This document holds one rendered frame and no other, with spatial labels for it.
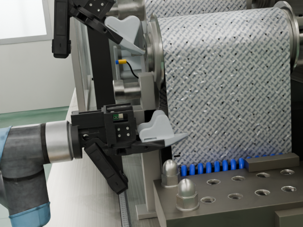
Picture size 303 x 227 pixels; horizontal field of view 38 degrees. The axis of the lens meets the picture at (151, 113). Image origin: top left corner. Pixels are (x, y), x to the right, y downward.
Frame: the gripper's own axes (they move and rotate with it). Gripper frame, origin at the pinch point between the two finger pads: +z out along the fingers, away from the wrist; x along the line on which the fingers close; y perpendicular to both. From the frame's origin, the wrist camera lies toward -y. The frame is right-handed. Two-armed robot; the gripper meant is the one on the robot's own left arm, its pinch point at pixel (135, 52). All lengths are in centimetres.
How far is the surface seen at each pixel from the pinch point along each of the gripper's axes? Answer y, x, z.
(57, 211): -40.4, 12.5, 7.0
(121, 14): 4.8, 24.0, -5.0
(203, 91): 1.2, -4.3, 13.9
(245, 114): 2.3, -4.3, 23.3
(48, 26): -53, 551, -54
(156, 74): -1.0, -2.4, 5.2
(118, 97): -9.4, 4.0, 2.7
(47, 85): -124, 552, -12
